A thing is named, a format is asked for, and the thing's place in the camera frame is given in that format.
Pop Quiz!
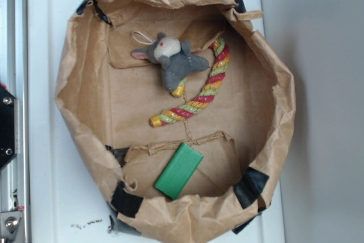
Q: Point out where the brown paper bag bin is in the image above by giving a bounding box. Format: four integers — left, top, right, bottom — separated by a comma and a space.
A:
56, 0, 296, 242

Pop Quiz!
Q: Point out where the grey plush bunny toy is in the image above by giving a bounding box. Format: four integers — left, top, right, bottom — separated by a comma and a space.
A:
131, 32, 209, 92

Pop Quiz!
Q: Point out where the aluminium frame rail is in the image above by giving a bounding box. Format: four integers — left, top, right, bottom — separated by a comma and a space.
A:
1, 0, 31, 242

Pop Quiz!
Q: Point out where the red yellow green rope toy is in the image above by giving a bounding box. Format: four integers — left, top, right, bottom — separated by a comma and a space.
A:
149, 37, 230, 127

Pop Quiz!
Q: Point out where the metal corner bracket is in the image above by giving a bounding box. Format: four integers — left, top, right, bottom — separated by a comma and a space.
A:
1, 211, 25, 243

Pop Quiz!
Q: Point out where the white plastic tray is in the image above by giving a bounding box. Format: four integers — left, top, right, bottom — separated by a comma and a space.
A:
27, 0, 286, 243

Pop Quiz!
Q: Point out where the green rectangular block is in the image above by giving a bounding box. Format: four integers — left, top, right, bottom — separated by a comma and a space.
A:
154, 143, 204, 200

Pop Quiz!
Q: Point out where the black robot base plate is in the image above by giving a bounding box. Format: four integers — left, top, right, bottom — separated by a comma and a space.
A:
0, 84, 18, 171

